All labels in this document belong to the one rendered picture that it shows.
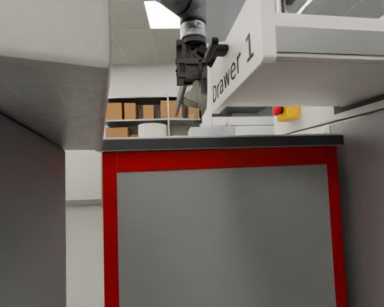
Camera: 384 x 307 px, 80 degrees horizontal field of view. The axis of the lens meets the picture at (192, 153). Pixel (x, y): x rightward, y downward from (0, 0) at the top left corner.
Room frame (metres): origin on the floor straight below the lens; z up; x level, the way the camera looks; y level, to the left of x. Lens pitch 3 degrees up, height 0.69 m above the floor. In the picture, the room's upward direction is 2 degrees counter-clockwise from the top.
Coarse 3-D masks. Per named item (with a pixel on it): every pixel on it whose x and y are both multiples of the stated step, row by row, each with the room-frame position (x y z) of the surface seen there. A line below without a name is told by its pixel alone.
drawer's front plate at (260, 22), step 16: (256, 0) 0.28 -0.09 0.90; (272, 0) 0.27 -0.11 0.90; (240, 16) 0.34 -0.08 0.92; (256, 16) 0.28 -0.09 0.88; (272, 16) 0.27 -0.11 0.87; (240, 32) 0.34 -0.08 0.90; (256, 32) 0.29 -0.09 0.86; (272, 32) 0.27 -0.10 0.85; (240, 48) 0.34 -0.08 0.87; (256, 48) 0.29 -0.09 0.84; (272, 48) 0.27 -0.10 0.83; (224, 64) 0.43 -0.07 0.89; (240, 64) 0.35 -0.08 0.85; (256, 64) 0.29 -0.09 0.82; (272, 64) 0.28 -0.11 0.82; (240, 80) 0.35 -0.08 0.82; (224, 96) 0.44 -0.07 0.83
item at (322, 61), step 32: (288, 32) 0.29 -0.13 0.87; (320, 32) 0.30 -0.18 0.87; (352, 32) 0.31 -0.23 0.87; (288, 64) 0.32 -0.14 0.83; (320, 64) 0.32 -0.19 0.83; (352, 64) 0.33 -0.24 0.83; (256, 96) 0.47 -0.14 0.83; (288, 96) 0.48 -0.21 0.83; (320, 96) 0.49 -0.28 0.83; (352, 96) 0.50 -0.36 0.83
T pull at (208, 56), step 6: (210, 42) 0.38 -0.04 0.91; (216, 42) 0.37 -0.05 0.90; (210, 48) 0.39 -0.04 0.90; (216, 48) 0.40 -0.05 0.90; (222, 48) 0.40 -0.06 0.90; (228, 48) 0.40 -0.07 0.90; (210, 54) 0.41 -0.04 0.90; (216, 54) 0.41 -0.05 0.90; (222, 54) 0.42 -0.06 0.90; (204, 60) 0.44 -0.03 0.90
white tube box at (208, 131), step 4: (192, 128) 0.62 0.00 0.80; (196, 128) 0.62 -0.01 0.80; (200, 128) 0.62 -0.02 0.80; (204, 128) 0.62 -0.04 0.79; (208, 128) 0.62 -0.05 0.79; (212, 128) 0.62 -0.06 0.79; (216, 128) 0.62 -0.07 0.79; (220, 128) 0.62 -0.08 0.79; (224, 128) 0.63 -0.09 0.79; (228, 128) 0.63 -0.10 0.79; (232, 128) 0.63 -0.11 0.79; (188, 132) 0.68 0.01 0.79; (192, 132) 0.62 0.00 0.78; (196, 132) 0.62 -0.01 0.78; (200, 132) 0.62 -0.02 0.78; (204, 132) 0.62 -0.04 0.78; (208, 132) 0.62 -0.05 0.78; (212, 132) 0.62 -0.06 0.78; (216, 132) 0.62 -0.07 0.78; (220, 132) 0.62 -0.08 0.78; (224, 132) 0.62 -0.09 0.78; (228, 132) 0.63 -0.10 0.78; (232, 132) 0.63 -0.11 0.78
